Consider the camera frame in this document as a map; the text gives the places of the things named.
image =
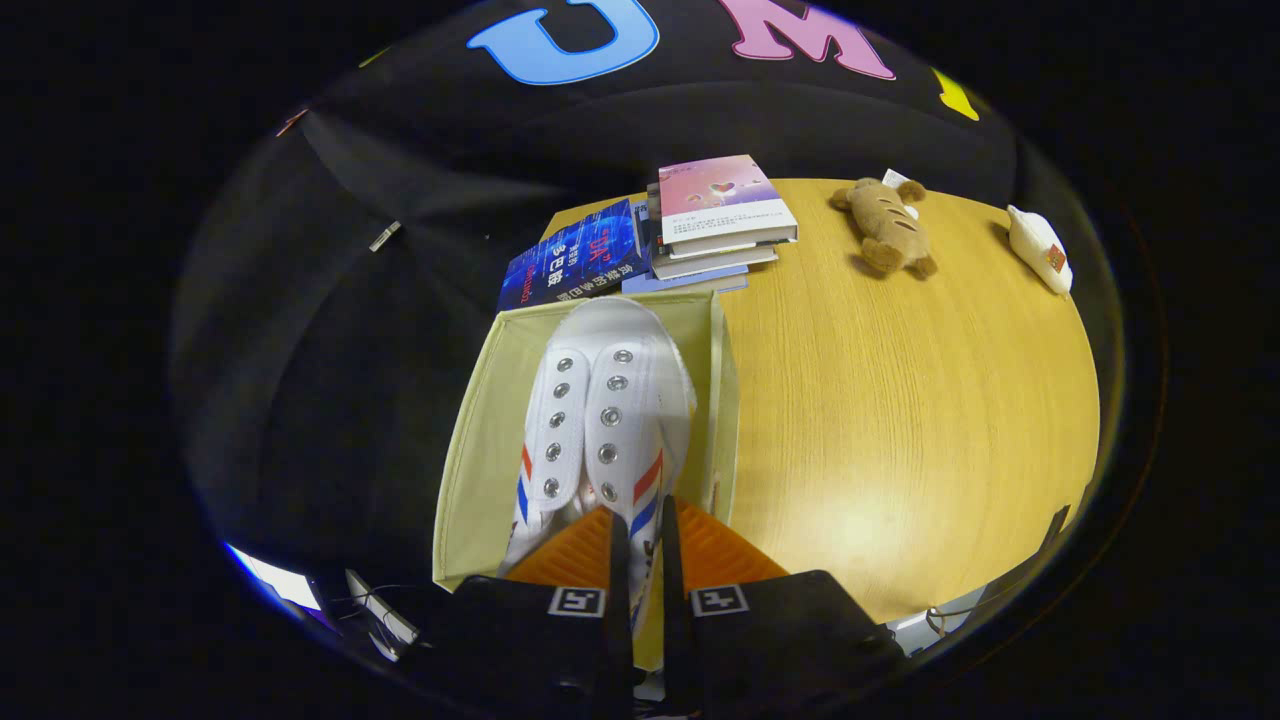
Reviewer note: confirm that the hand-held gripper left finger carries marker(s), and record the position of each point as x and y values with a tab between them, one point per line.
530	650

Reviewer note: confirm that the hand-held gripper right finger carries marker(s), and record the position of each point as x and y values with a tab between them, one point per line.
780	645

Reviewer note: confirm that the pale green storage box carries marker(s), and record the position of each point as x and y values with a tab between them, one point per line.
490	440

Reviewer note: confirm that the white striped canvas shoe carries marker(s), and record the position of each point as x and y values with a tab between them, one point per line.
610	380

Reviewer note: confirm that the white plastic device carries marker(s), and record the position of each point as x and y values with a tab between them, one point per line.
385	615

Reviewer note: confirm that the lit computer monitor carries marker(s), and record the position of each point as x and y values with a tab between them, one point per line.
275	580

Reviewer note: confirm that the black backdrop cloth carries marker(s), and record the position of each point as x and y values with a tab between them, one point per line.
330	380

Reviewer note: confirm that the pale blue cover book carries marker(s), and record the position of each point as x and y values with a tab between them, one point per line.
690	283

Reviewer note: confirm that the brown plush toy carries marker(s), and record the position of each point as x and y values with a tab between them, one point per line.
885	225

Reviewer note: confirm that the silver cloth clip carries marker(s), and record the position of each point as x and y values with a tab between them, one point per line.
385	236

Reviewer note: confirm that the pink cover book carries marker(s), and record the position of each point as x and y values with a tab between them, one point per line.
715	195

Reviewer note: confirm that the white plush toy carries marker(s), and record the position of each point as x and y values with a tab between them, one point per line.
1035	245

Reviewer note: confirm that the copper cloth clip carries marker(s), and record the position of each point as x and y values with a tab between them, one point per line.
292	122

